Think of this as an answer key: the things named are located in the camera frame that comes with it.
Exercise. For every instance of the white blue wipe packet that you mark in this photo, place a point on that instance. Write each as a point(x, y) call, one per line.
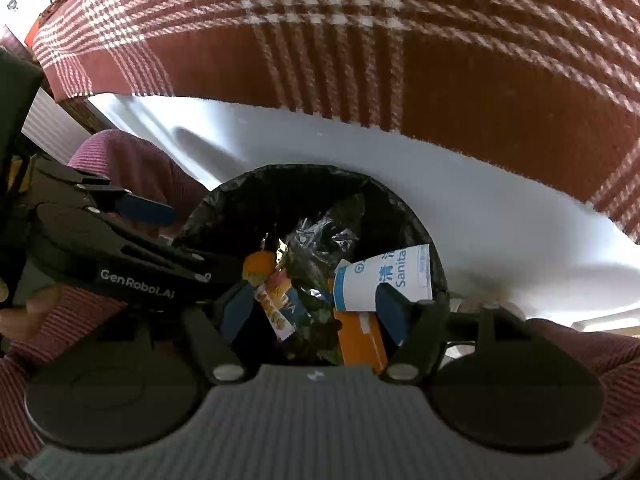
point(385, 275)

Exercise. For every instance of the person's left hand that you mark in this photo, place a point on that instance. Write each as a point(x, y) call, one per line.
point(30, 312)

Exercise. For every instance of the orange snack box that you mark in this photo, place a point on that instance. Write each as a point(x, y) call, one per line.
point(357, 342)

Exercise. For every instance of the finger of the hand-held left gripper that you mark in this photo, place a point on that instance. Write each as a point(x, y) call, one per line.
point(147, 210)
point(125, 242)

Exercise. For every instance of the clear plastic wrapper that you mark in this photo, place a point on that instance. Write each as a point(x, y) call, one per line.
point(320, 240)

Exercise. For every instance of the red white checked tablecloth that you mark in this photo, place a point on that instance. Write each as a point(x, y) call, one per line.
point(400, 35)

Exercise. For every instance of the person's pink trouser leg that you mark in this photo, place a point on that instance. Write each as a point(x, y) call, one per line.
point(605, 370)
point(135, 170)

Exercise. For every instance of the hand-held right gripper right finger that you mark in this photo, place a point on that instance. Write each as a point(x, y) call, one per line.
point(392, 310)

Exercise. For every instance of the person's left forearm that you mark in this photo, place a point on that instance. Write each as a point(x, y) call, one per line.
point(60, 340)

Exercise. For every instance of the trash bin with black bag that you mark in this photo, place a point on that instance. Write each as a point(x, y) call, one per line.
point(310, 185)

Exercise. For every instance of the orange snack wrapper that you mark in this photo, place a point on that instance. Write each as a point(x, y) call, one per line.
point(272, 295)

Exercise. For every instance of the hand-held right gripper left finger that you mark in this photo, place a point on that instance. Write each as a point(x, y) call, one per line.
point(239, 310)

